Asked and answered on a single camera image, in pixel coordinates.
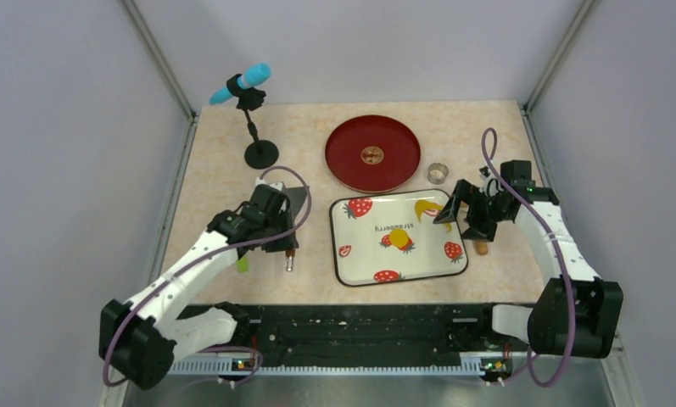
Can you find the yellow dough ball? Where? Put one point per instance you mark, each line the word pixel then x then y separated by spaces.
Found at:
pixel 399 238

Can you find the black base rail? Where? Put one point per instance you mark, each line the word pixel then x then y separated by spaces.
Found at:
pixel 368 335

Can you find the black microphone stand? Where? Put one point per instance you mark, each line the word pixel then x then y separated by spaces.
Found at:
pixel 259 154

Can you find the blue microphone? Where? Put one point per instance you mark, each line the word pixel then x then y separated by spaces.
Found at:
pixel 237 85

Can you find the red round tray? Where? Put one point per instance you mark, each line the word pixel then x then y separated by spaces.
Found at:
pixel 372 153

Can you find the metal scraper wooden handle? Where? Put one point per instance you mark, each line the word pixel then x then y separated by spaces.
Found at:
pixel 297 197

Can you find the strawberry pattern white tray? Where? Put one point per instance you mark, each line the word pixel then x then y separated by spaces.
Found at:
pixel 362 254

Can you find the metal ring cutter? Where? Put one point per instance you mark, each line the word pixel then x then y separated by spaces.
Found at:
pixel 437 173

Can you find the wooden roller pin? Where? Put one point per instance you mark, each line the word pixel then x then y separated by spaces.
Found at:
pixel 481 248

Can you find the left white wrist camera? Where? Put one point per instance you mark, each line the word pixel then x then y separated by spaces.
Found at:
pixel 277 185

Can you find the green small block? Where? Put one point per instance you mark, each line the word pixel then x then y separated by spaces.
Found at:
pixel 242 265

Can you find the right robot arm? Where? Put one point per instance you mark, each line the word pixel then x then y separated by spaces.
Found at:
pixel 576 306

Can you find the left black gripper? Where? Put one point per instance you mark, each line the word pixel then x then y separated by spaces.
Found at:
pixel 284 242

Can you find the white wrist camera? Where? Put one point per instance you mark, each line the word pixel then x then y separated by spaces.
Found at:
pixel 277 185
pixel 491 186

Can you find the aluminium frame bar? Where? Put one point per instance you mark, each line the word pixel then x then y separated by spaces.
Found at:
pixel 233 360

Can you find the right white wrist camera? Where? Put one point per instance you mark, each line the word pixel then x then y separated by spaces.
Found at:
pixel 491 186

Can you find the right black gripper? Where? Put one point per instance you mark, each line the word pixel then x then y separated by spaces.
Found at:
pixel 469 193

